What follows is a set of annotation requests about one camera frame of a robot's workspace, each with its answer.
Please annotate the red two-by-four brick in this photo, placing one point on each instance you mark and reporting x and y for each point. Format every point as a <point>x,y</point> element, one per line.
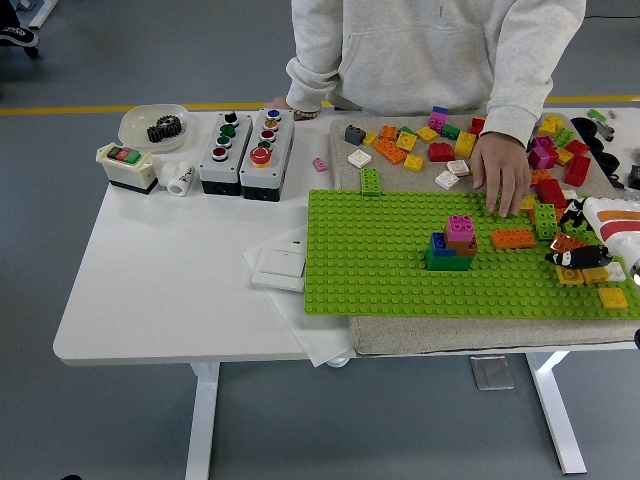
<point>579,171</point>

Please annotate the grey-brown mat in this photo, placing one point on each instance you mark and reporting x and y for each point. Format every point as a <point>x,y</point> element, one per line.
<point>450,337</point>

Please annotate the small yellow brick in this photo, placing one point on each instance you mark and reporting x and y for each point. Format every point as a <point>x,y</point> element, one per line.
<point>370,139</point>

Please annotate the green studded baseplate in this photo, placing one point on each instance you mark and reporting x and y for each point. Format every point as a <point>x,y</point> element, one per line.
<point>375,290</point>

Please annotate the green two-by-three plate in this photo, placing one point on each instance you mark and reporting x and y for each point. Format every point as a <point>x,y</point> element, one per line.
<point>371,182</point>

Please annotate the black box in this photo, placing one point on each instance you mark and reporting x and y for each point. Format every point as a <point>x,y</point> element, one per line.
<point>635,177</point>

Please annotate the small blue brick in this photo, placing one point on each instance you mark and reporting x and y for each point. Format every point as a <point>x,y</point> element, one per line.
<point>440,110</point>

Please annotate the small pink brick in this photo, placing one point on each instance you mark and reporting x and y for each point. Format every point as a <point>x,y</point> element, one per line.
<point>320,165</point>

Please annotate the grey four-button control box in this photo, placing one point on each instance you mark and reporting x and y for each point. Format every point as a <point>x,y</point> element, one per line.
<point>222,160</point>

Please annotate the orange two-by-two brick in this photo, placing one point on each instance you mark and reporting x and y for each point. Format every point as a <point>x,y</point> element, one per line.
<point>389,133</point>

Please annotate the white table leg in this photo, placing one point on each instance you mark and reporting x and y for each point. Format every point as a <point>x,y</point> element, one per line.
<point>202,425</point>
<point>555,415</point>

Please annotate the white paper sheet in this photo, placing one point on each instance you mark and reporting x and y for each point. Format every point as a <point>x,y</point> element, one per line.
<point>310,330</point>

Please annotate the beige red-green switch box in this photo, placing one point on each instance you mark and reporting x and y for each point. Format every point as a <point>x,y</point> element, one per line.
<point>125,170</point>

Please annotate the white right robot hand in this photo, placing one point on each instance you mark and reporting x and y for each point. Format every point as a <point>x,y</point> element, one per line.
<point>615,220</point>

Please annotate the person's right forearm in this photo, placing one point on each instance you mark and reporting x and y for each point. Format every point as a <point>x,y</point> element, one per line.
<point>310,80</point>

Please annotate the small white brick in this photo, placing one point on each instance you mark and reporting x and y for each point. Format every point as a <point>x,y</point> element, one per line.
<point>570,194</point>

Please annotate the white wall switch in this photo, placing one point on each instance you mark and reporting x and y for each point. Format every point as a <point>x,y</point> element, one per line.
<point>277,270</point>

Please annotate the yellow curved brick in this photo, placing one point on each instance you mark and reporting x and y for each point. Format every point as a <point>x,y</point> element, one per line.
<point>465,145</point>

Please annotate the small green part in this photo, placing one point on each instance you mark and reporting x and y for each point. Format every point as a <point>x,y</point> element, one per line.
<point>597,114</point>

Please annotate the person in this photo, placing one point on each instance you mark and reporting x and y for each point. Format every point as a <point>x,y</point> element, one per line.
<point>425,50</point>

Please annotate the grey emergency-stop control box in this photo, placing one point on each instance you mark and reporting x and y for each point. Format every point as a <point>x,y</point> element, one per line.
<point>265,170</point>

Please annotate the green flat plate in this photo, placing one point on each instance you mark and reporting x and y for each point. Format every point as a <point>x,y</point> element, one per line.
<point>406,130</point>

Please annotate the person's right hand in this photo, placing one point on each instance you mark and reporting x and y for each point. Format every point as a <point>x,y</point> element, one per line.
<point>282,102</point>

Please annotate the black gear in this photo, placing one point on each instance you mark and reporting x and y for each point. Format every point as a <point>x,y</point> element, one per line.
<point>170,126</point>
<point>156,135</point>

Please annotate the clear plastic bag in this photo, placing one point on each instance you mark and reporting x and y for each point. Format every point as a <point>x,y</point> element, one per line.
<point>631,192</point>

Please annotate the dark grey slope brick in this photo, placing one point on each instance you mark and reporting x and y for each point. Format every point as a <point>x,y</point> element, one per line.
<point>356,135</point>

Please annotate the yellow square tile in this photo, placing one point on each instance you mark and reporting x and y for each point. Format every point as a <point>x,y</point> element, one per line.
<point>570,276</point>

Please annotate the white square tile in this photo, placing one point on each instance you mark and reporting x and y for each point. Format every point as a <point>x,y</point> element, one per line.
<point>616,272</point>
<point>446,180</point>
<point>360,158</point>
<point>458,168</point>

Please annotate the large red brick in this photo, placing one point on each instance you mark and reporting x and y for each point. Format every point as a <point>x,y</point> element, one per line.
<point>550,192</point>

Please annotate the brown brick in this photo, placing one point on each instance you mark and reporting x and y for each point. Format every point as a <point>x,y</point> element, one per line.
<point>469,249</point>

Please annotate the magenta two-by-two brick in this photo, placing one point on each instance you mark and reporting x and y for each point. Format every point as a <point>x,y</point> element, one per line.
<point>460,228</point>

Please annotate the white furniture foot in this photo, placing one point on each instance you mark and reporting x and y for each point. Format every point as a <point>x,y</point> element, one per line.
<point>44,12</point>

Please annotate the small grey part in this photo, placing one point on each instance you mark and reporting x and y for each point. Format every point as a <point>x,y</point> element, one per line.
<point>606,131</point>

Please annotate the metal floor plate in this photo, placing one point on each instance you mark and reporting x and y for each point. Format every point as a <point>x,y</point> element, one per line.
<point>492,372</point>

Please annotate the white plastic bowl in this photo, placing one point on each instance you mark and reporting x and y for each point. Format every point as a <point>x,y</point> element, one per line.
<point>135,125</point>

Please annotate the black sneaker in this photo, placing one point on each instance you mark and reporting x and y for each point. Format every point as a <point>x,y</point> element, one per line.
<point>17,36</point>

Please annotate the dark green brick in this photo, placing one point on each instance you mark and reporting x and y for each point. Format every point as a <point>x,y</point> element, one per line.
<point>447,264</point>

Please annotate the white pipe tee fitting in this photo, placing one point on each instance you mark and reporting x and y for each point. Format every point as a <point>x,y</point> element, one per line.
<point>177,177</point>

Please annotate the person's left hand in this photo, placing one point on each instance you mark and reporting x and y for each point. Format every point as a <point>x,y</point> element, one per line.
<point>502,170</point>

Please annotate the green two-by-four brick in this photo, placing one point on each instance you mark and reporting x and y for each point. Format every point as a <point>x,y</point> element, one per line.
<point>546,220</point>

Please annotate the yellow two-by-two brick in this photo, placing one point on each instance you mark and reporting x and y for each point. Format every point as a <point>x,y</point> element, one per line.
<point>613,298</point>
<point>406,142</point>
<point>414,163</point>

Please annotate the black roller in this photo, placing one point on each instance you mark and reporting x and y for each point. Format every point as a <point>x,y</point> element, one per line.
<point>609,162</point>
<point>595,145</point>
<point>616,177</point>

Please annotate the person's left forearm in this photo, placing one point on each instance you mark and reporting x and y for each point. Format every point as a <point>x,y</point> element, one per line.
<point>520,105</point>

